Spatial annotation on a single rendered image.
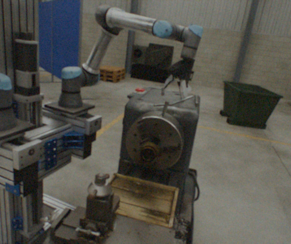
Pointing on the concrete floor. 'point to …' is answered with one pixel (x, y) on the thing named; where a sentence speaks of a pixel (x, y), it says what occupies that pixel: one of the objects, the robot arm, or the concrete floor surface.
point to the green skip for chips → (248, 104)
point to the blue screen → (60, 36)
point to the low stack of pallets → (111, 73)
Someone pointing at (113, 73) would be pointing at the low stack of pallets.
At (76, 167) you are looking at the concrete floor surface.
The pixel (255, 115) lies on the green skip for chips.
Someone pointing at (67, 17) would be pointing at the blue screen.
